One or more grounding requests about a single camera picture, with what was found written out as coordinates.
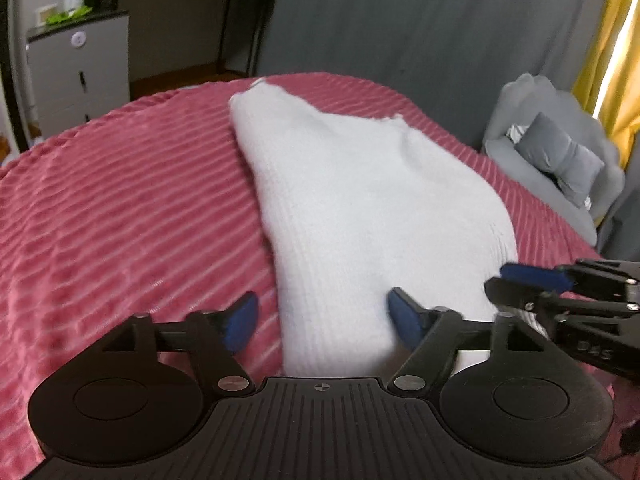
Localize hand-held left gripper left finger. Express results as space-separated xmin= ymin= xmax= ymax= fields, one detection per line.
xmin=100 ymin=291 xmax=260 ymax=397

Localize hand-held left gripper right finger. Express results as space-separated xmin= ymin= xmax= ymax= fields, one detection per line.
xmin=387 ymin=287 xmax=551 ymax=396

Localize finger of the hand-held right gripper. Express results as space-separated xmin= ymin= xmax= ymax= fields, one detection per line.
xmin=500 ymin=259 xmax=640 ymax=292
xmin=484 ymin=277 xmax=633 ymax=319

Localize white knitted sweater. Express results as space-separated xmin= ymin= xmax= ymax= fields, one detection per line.
xmin=229 ymin=77 xmax=551 ymax=378

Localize grey shell-shaped chair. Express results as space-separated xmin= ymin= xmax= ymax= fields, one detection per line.
xmin=482 ymin=73 xmax=627 ymax=248

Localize grey bow pillow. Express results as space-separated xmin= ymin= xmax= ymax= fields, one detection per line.
xmin=515 ymin=111 xmax=606 ymax=208

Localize pink ribbed blanket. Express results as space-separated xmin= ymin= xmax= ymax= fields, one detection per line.
xmin=0 ymin=72 xmax=640 ymax=480

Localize yellow curtain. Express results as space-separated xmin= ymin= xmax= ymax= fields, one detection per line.
xmin=571 ymin=0 xmax=640 ymax=171

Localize grey curtain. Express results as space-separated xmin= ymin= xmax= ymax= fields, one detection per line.
xmin=255 ymin=0 xmax=617 ymax=153

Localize white drawer cabinet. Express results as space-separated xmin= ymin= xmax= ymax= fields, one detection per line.
xmin=26 ymin=10 xmax=132 ymax=139

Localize white wardrobe with dark edge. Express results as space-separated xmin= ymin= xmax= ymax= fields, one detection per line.
xmin=0 ymin=0 xmax=32 ymax=153

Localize green packets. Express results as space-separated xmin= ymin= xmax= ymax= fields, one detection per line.
xmin=45 ymin=6 xmax=94 ymax=26

